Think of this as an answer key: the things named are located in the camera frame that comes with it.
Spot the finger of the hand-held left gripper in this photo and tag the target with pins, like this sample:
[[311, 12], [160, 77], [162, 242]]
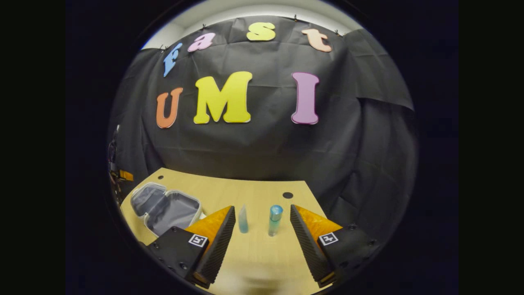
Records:
[[126, 175]]

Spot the blue clear bottle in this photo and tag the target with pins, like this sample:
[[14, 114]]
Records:
[[275, 219]]

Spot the white suitcase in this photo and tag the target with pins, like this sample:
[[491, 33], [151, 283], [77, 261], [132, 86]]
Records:
[[163, 205]]

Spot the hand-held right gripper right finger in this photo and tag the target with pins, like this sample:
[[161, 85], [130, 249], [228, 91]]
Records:
[[309, 250]]

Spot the black backdrop cloth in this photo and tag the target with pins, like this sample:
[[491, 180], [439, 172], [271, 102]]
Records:
[[262, 151]]

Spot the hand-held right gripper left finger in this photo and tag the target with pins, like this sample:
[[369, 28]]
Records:
[[217, 250]]

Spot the blue white tube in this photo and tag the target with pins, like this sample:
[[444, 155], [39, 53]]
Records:
[[243, 221]]

